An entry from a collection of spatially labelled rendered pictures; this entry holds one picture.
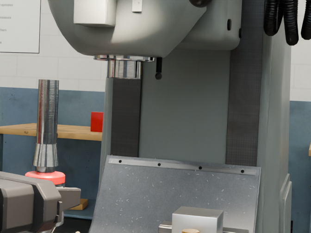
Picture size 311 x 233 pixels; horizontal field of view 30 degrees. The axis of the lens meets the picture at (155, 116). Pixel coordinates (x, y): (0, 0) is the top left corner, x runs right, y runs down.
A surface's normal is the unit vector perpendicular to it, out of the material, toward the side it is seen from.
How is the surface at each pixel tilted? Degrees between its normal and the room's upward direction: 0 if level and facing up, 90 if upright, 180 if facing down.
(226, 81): 90
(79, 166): 90
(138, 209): 64
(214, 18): 90
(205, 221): 90
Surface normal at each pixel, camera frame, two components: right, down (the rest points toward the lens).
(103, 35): -0.27, 0.40
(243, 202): -0.25, -0.42
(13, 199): 0.81, 0.07
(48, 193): 0.60, -0.66
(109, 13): 0.96, 0.06
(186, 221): -0.27, 0.04
